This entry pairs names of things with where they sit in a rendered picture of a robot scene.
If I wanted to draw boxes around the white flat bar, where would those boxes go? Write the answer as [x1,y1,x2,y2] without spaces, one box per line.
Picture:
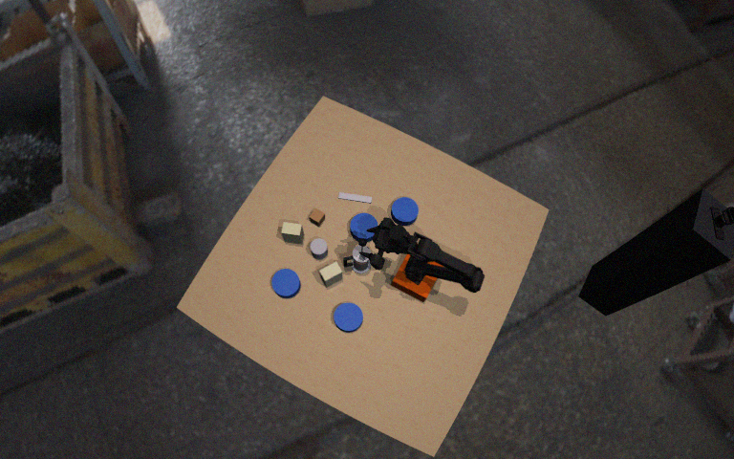
[338,192,372,204]

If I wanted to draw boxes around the blue cylinder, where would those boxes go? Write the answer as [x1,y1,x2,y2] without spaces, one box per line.
[391,197,419,226]
[271,269,300,298]
[334,303,363,333]
[350,213,378,242]

